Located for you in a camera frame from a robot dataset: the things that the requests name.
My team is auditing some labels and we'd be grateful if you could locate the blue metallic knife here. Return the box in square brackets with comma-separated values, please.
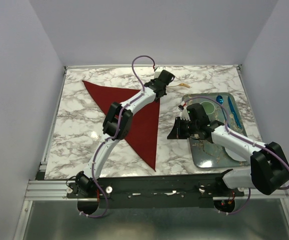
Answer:
[227, 96, 242, 129]

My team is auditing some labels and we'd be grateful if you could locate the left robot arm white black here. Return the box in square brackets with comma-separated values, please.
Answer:
[75, 68, 175, 198]

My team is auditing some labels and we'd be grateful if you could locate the floral teal serving tray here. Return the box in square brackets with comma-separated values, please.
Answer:
[182, 92, 249, 170]

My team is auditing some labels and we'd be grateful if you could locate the dark red cloth napkin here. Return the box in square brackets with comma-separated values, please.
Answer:
[83, 80, 160, 170]

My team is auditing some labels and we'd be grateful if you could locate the blue metallic spoon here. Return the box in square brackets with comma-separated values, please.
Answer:
[216, 95, 229, 124]

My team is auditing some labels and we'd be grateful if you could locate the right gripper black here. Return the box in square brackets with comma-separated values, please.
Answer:
[166, 116, 199, 140]

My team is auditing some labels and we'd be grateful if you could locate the gold fork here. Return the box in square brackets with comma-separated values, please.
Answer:
[168, 83, 191, 89]

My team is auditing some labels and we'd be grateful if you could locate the pale blue small plate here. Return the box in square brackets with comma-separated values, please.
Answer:
[225, 148, 246, 162]

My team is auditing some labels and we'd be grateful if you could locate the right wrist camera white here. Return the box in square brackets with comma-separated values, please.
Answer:
[178, 101, 191, 121]

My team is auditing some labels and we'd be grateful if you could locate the light green cup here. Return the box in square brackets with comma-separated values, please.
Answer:
[200, 101, 216, 115]

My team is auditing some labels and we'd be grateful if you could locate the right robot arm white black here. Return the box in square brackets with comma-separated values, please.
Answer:
[167, 102, 289, 196]

